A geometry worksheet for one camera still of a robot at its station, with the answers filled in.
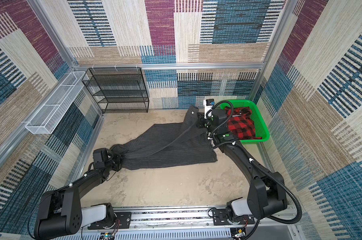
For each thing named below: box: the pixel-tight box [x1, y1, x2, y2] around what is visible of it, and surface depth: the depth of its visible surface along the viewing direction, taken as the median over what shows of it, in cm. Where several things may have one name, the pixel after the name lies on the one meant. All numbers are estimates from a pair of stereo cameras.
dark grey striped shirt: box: [112, 105, 217, 170], surface depth 98 cm
